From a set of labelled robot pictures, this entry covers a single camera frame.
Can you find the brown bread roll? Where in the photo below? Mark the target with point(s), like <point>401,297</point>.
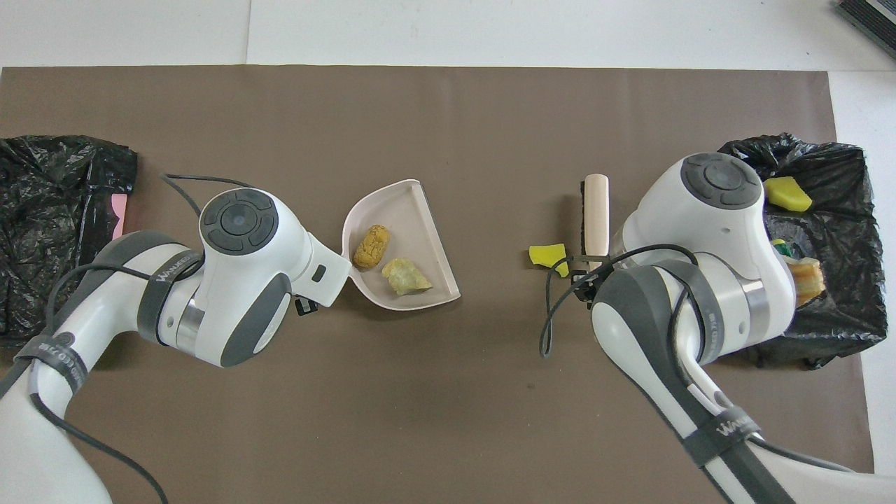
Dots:
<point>371,246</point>

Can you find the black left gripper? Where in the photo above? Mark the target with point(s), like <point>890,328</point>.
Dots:
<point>306,308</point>

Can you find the yellow green-backed sponge piece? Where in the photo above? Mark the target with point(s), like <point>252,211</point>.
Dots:
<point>780,248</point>

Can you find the brown table mat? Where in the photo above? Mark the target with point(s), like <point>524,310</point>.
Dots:
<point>455,126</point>

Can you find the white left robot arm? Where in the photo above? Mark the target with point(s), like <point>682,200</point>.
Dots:
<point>238,280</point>

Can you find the toy croissant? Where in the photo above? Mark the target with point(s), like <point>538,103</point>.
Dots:
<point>808,280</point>

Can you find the pale pink plastic dustpan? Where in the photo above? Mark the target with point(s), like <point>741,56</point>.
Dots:
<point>420,231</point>

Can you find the beige hand brush black bristles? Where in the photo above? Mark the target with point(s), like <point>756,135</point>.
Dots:
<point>597,210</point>

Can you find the black bagged pink trash bin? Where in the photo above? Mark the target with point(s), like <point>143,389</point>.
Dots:
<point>56,210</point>

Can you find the black ribbed device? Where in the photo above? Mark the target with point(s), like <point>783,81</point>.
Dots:
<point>871,21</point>

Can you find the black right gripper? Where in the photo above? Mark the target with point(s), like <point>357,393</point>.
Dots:
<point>593,283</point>

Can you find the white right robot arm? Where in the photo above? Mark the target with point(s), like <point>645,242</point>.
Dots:
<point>700,231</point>

